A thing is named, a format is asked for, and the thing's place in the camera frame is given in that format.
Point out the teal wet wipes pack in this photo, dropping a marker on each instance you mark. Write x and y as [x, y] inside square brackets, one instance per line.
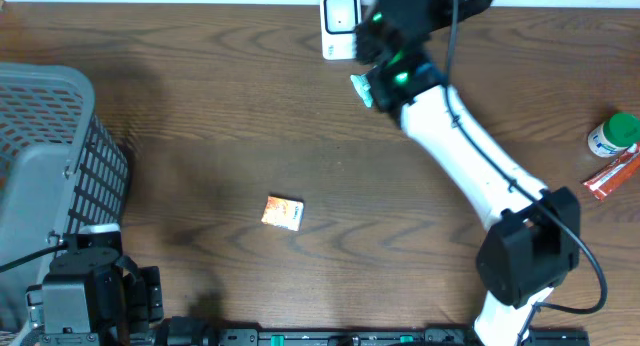
[363, 89]

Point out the orange small packet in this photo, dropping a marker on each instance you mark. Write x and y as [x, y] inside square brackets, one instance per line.
[283, 213]

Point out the green lid white jar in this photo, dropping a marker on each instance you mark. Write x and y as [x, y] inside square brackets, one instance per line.
[614, 135]

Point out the red snack bar wrapper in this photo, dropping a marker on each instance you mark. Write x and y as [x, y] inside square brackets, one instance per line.
[611, 177]

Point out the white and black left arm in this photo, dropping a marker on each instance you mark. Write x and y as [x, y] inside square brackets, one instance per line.
[94, 294]

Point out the white barcode scanner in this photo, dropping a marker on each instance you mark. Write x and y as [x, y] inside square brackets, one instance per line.
[338, 21]

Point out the grey plastic basket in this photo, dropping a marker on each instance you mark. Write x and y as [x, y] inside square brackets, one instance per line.
[60, 170]

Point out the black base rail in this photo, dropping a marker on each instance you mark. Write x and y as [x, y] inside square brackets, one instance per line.
[252, 337]

